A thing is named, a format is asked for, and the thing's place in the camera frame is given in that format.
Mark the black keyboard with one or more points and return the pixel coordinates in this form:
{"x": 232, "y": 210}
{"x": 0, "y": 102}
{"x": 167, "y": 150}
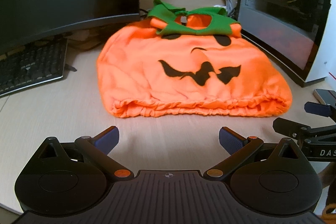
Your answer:
{"x": 35, "y": 64}

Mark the orange pumpkin costume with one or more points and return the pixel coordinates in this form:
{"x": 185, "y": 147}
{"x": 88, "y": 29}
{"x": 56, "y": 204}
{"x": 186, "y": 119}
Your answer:
{"x": 177, "y": 61}

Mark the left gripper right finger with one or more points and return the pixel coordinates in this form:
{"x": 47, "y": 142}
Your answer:
{"x": 241, "y": 151}

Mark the smartphone on table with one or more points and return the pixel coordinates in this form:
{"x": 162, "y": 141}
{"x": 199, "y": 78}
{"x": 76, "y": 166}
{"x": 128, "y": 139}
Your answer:
{"x": 325, "y": 97}

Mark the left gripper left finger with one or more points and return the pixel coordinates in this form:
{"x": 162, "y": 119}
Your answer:
{"x": 96, "y": 149}

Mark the computer tower with glass panel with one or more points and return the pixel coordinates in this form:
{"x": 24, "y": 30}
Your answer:
{"x": 298, "y": 34}

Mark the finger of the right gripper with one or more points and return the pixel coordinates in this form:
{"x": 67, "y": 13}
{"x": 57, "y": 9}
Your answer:
{"x": 294, "y": 130}
{"x": 317, "y": 109}

